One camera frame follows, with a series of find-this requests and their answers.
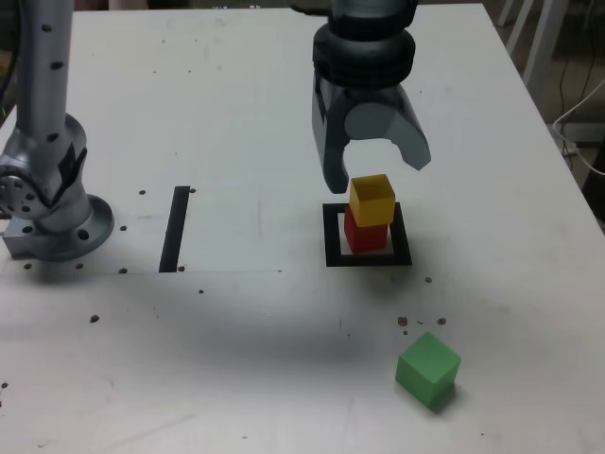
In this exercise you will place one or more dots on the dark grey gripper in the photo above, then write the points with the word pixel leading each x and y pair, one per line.
pixel 368 94

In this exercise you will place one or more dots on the yellow cube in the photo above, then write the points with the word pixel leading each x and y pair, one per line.
pixel 373 203

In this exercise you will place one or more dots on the red cube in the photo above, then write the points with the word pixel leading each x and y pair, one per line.
pixel 366 239

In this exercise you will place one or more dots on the green cube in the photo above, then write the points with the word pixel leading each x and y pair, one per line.
pixel 425 373

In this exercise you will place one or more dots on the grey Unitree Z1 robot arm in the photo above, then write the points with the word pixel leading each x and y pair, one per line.
pixel 47 142

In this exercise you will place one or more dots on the black tape square outline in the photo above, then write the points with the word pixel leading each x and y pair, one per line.
pixel 331 246

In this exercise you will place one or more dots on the thin white furniture leg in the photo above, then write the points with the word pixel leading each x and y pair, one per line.
pixel 506 12

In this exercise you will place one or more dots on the black tape strip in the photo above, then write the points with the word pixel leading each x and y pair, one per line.
pixel 174 232

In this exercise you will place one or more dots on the yellow background object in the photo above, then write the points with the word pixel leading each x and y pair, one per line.
pixel 7 64

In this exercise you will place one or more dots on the white furniture frame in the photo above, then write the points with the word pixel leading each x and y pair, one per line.
pixel 539 42

